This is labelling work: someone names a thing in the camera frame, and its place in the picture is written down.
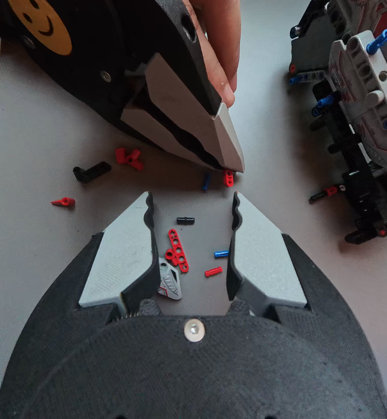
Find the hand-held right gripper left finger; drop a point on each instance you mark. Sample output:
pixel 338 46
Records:
pixel 121 262

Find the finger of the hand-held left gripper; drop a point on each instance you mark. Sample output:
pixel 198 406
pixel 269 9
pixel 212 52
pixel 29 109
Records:
pixel 180 104
pixel 154 131

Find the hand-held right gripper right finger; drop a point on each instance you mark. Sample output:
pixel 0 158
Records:
pixel 265 265

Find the short red holed brick beam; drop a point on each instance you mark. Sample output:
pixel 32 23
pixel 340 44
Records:
pixel 225 179

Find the grey red brick vehicle model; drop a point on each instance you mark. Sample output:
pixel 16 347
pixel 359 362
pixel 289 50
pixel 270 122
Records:
pixel 311 49

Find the person's left hand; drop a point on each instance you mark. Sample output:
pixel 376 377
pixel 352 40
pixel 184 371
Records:
pixel 223 49

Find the red brick connector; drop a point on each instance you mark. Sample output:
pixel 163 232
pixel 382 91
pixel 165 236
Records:
pixel 120 155
pixel 135 160

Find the red T-shaped brick beam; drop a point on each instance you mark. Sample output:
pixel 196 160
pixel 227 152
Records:
pixel 171 260

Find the thin red brick beam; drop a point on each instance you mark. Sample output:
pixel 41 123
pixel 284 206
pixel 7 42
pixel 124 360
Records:
pixel 213 271

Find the black angled brick beam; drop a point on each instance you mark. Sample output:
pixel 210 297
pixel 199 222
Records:
pixel 92 172

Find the short black brick beam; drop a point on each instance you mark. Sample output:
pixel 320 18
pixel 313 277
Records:
pixel 185 221

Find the red brick tooth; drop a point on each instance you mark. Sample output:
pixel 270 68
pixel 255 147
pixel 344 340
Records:
pixel 62 202

